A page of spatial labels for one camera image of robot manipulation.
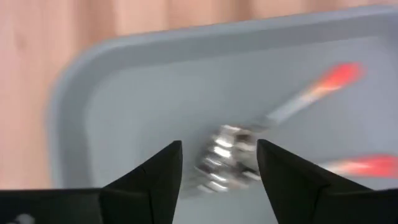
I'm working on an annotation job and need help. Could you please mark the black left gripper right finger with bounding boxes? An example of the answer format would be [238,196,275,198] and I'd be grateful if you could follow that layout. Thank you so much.
[256,138,374,224]

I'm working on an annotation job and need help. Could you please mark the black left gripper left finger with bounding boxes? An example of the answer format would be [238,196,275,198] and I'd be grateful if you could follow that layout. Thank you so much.
[98,139,184,224]

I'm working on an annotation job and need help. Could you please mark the orange handled fork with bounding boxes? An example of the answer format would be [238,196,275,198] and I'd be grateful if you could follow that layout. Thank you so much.
[194,149,398,193]

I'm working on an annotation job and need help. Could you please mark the red-handled metal pliers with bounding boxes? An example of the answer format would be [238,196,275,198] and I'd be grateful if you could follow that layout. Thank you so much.
[214,61,365,156]

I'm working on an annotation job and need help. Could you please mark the grey plastic tray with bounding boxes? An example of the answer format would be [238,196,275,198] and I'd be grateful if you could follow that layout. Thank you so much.
[46,4,398,224]

